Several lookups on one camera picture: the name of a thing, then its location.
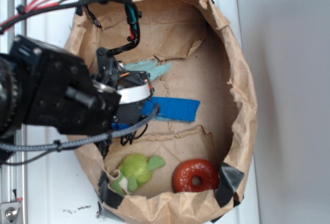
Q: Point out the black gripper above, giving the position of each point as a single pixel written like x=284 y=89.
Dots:
x=133 y=87

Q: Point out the light teal terry cloth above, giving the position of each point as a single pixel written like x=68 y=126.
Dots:
x=152 y=67

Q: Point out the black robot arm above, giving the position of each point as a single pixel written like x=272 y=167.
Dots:
x=44 y=85

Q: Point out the blue felt cloth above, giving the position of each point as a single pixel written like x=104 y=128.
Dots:
x=173 y=109

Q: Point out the green plush turtle toy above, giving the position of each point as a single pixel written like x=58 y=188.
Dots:
x=135 y=171

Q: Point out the brown paper bag tray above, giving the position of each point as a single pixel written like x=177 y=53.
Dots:
x=207 y=65

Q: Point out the red ring donut toy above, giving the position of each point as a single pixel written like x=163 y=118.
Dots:
x=195 y=175

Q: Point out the aluminium frame rail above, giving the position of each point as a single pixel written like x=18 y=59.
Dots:
x=13 y=178

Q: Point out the silver corner bracket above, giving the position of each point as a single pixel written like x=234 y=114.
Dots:
x=11 y=213

